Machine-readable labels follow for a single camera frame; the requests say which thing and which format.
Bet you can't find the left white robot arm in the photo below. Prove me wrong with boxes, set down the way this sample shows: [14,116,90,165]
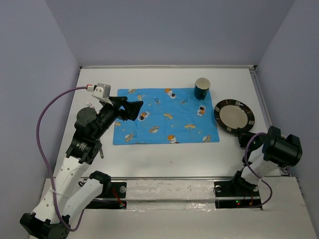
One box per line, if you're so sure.
[20,97,143,239]

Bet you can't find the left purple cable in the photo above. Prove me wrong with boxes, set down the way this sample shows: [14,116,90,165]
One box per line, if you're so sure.
[36,86,87,232]

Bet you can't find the silver fork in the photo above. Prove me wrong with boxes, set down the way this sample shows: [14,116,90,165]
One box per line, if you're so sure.
[86,101,96,110]

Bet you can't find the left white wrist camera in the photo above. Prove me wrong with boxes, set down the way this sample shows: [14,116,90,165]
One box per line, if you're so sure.
[86,83,113,105]

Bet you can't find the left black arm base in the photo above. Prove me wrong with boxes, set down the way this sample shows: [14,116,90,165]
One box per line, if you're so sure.
[86,181,127,210]

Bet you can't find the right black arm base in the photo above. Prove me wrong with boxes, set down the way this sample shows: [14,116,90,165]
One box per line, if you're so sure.
[213,171,262,209]

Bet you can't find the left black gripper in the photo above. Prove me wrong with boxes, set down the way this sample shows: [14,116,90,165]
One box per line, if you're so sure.
[93,96,143,139]

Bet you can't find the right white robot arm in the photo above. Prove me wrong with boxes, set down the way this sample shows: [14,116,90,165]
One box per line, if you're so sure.
[229,126,303,195]

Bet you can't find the teal cup cream inside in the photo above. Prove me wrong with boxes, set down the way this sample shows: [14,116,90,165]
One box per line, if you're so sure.
[194,78,211,100]

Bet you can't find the silver knife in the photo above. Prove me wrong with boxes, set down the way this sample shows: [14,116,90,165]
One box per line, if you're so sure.
[99,147,104,159]

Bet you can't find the black rimmed cream plate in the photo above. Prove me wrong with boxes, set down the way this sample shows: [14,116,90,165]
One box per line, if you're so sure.
[214,99,255,134]

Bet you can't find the blue space-print cloth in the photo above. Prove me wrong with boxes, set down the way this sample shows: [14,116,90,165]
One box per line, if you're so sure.
[113,88,220,145]

